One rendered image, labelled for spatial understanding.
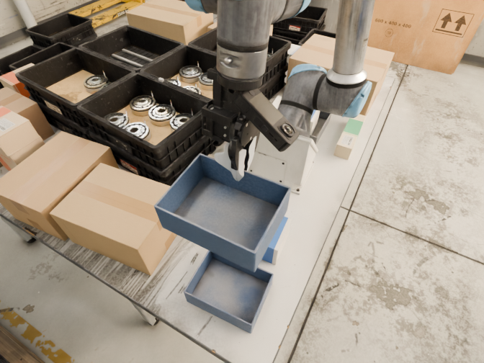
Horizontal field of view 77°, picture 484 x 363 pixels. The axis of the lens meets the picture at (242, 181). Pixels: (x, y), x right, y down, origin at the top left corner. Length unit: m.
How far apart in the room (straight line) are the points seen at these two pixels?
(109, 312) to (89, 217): 0.89
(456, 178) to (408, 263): 0.86
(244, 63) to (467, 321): 1.74
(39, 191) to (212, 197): 0.62
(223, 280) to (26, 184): 0.67
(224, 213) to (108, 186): 0.50
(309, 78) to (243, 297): 0.69
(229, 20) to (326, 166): 0.90
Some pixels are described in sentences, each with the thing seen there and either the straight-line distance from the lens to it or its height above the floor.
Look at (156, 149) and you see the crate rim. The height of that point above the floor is 0.92.
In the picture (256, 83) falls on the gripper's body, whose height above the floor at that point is 1.32.
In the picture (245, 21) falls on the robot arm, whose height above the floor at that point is 1.41.
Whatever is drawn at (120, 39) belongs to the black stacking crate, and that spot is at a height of 0.88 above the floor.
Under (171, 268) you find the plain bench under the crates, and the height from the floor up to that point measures 0.70.
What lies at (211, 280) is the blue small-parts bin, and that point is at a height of 0.70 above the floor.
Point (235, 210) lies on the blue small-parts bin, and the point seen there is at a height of 1.07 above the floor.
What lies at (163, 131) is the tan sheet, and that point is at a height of 0.83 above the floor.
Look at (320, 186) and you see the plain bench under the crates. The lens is 1.17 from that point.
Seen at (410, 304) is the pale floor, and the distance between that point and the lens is 1.87.
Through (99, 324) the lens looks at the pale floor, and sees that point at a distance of 1.77.
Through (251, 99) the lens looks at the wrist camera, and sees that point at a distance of 0.49.
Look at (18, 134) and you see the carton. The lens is 1.29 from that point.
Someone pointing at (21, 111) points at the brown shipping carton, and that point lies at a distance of 1.49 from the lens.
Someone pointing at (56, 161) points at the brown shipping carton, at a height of 0.86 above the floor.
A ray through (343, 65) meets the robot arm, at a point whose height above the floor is 1.14.
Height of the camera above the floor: 1.57
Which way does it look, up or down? 49 degrees down
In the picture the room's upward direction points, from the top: straight up
